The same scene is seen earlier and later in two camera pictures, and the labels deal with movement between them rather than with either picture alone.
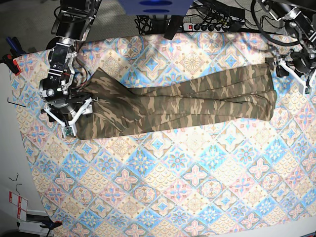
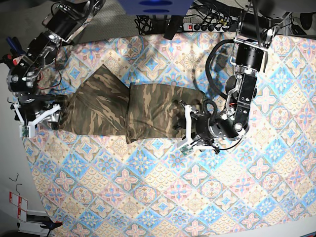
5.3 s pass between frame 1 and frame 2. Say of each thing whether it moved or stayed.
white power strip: stayed
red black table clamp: stayed
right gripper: moved
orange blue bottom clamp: stayed
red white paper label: stayed
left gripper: moved
